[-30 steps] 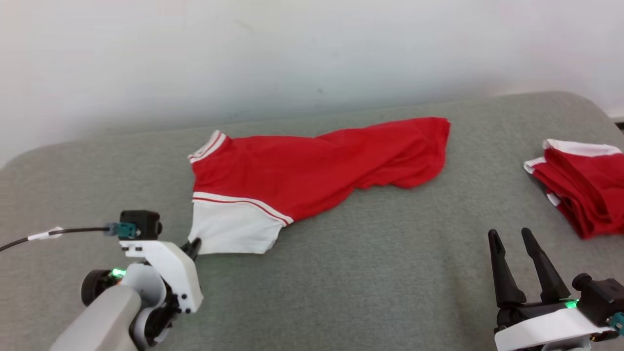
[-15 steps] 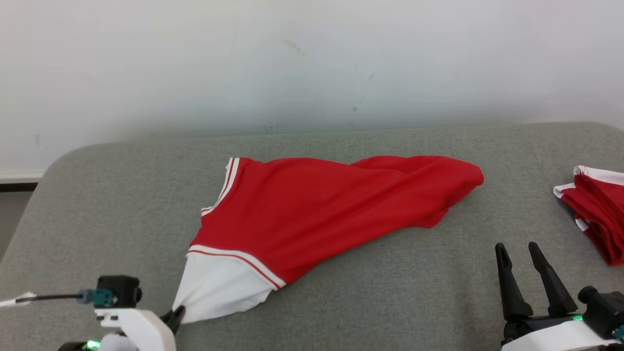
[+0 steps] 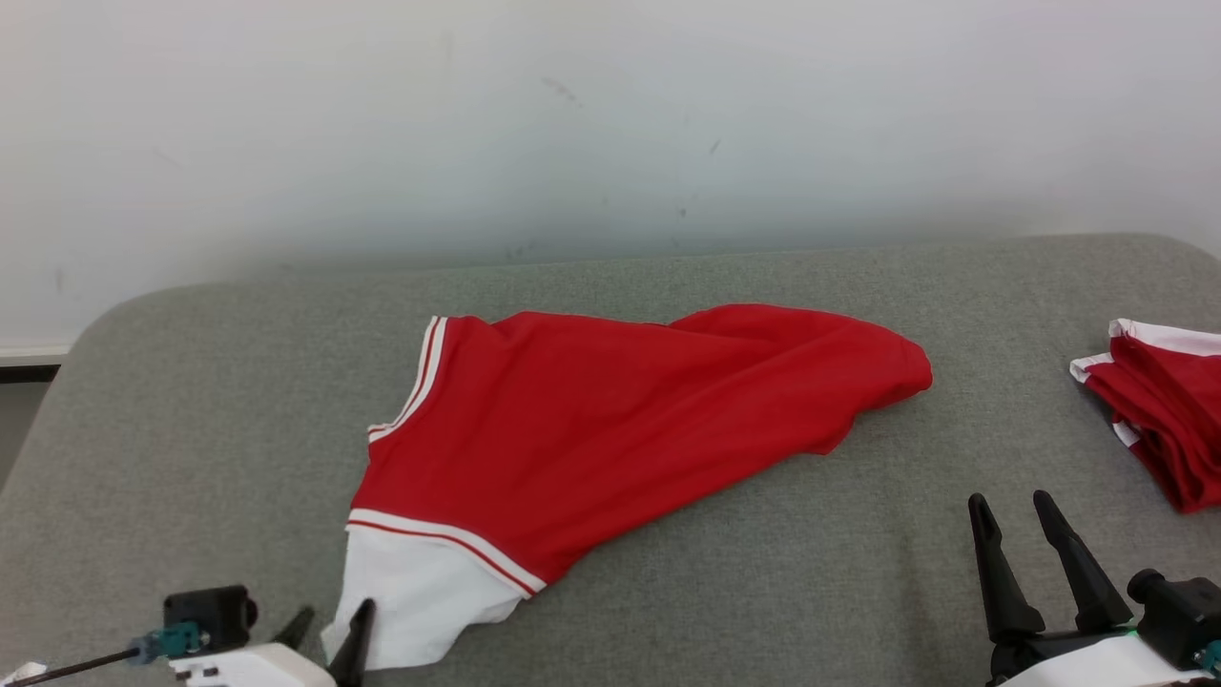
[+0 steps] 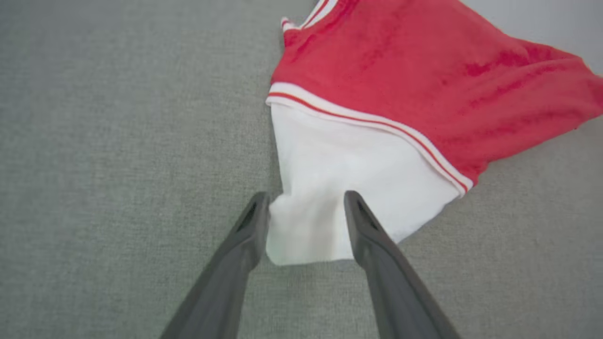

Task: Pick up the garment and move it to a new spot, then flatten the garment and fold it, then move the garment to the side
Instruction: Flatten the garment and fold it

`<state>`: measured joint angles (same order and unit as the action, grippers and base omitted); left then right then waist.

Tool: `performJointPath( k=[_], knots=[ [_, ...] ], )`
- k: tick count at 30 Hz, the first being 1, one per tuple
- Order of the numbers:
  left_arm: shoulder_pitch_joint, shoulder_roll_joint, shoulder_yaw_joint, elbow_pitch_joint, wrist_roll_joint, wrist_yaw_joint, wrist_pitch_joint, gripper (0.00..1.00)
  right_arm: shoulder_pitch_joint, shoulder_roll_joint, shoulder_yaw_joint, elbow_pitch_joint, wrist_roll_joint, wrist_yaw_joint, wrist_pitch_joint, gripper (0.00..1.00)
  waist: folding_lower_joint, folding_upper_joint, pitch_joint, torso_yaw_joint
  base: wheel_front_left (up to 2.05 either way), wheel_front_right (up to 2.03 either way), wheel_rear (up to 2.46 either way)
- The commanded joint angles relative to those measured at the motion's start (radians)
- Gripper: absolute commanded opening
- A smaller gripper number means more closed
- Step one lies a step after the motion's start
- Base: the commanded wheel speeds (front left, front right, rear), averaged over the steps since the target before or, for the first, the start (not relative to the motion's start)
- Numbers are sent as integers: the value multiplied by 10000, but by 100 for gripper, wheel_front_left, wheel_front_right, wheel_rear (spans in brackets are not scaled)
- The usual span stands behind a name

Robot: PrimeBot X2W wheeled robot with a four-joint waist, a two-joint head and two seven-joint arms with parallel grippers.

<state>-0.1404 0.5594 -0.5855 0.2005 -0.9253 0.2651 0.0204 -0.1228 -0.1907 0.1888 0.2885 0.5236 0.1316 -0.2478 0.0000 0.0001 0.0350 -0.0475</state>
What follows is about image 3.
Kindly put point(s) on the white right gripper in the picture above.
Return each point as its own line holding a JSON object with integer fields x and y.
{"x": 1087, "y": 663}

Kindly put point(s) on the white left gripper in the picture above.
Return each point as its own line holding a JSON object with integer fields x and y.
{"x": 258, "y": 668}

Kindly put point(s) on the red shorts white waistband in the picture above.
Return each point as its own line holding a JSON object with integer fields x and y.
{"x": 1169, "y": 410}

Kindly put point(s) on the red shirt white trim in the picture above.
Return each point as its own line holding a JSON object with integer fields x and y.
{"x": 591, "y": 429}

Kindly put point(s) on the grey upholstered sofa seat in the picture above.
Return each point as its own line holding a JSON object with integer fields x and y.
{"x": 238, "y": 429}

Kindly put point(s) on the white skirting board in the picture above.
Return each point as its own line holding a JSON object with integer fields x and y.
{"x": 33, "y": 355}

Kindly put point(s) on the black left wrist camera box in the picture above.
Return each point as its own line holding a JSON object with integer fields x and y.
{"x": 212, "y": 615}

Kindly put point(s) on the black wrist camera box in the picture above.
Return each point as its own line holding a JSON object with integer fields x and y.
{"x": 212, "y": 615}
{"x": 1178, "y": 615}

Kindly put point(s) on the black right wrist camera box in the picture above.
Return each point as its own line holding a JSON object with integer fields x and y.
{"x": 1178, "y": 615}

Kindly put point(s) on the teal left camera connector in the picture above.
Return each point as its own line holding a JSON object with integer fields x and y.
{"x": 172, "y": 641}

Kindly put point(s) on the teal camera connector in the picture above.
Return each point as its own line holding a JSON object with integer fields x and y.
{"x": 172, "y": 641}
{"x": 1213, "y": 656}

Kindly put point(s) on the teal right camera connector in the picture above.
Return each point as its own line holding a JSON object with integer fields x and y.
{"x": 1213, "y": 656}

